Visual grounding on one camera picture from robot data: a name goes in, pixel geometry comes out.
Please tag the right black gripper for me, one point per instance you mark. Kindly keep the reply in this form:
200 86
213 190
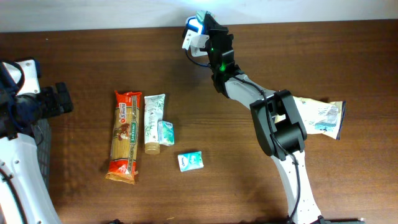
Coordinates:
216 28

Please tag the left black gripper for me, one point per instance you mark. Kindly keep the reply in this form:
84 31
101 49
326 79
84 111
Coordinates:
62 97

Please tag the white cosmetic tube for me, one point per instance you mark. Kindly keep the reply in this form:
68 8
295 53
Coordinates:
153 113

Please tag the orange spaghetti packet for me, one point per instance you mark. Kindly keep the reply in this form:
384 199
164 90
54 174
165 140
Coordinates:
125 138

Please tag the small teal white packet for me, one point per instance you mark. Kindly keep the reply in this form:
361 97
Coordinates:
166 133

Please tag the teal Kleenex tissue pack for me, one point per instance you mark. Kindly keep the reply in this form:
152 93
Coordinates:
190 161

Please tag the cream snack bag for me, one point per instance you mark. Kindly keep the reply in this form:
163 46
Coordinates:
321 118

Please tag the teal crinkled snack packet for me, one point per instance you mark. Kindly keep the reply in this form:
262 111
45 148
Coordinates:
201 14

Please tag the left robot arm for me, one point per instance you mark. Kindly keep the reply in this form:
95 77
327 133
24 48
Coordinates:
26 141

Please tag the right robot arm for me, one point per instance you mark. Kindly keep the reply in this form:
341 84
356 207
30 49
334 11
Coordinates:
278 125

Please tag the white barcode scanner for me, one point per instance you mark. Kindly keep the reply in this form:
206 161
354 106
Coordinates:
193 24

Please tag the grey plastic mesh basket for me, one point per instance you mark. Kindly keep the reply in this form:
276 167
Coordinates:
43 137

